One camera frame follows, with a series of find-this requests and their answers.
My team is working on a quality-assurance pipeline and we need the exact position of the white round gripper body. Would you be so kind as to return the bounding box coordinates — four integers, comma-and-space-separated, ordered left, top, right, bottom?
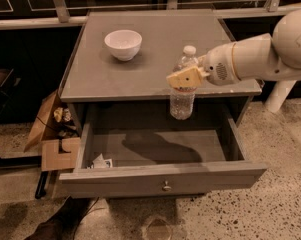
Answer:
203, 43, 239, 86

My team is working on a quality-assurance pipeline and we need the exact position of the clear plastic water bottle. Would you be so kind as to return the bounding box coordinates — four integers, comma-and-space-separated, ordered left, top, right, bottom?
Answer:
170, 45, 198, 120

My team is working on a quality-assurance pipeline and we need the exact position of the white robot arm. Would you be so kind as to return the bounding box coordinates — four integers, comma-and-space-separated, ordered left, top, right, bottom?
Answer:
167, 10, 301, 113

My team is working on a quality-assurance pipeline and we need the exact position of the round metal drawer knob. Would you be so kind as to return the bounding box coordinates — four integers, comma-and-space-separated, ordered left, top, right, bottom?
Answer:
162, 181, 172, 192

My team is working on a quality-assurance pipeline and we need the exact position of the open grey top drawer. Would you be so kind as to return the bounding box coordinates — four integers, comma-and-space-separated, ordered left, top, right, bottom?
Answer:
58, 104, 269, 199

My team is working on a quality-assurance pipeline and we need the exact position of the white ceramic bowl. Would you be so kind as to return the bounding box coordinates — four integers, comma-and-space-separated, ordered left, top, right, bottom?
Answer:
104, 29, 143, 61

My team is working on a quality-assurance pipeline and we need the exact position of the grey wooden nightstand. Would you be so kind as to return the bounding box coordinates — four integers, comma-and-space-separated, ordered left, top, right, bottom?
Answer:
57, 9, 265, 198

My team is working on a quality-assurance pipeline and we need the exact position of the crumpled white paper scrap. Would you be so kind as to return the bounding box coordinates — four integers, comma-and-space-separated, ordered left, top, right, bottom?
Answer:
88, 154, 113, 169

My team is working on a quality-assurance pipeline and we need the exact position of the brown cardboard box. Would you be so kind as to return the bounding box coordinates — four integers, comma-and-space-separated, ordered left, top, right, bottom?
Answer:
24, 91, 80, 171

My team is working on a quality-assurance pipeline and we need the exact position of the black bar on floor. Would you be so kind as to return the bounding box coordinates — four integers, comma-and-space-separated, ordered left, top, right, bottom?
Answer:
35, 171, 49, 199

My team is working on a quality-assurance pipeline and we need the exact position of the dark brown shoe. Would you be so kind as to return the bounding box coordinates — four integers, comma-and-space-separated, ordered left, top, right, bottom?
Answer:
24, 197, 91, 240

